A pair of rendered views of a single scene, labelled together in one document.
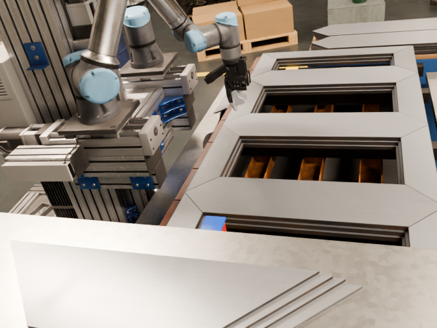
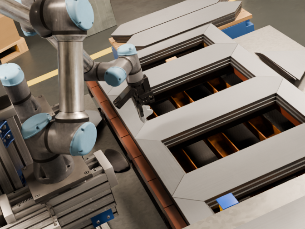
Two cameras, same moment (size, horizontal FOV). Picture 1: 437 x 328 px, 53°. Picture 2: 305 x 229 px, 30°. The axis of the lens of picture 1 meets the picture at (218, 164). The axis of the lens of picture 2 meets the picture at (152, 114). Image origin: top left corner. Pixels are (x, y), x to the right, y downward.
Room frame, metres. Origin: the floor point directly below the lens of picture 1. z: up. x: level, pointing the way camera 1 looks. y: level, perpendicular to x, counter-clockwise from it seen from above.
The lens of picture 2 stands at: (-0.20, 1.02, 2.26)
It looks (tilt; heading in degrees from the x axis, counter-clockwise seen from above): 33 degrees down; 326
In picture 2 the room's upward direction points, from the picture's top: 16 degrees counter-clockwise
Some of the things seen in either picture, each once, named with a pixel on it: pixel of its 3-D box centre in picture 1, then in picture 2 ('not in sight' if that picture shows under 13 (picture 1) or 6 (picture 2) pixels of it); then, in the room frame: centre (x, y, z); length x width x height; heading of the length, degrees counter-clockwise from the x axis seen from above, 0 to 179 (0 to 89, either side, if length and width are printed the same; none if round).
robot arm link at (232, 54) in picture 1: (231, 51); (133, 75); (1.52, -0.12, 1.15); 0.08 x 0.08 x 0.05
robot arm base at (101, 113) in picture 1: (95, 101); (50, 160); (1.44, 0.38, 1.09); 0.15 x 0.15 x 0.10
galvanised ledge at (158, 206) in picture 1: (211, 138); (103, 161); (1.79, 0.01, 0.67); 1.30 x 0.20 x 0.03; 158
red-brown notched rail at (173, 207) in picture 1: (220, 136); (133, 151); (1.56, -0.03, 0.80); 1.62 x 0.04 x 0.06; 158
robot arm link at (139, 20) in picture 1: (137, 25); (10, 81); (1.92, 0.23, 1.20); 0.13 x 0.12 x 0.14; 8
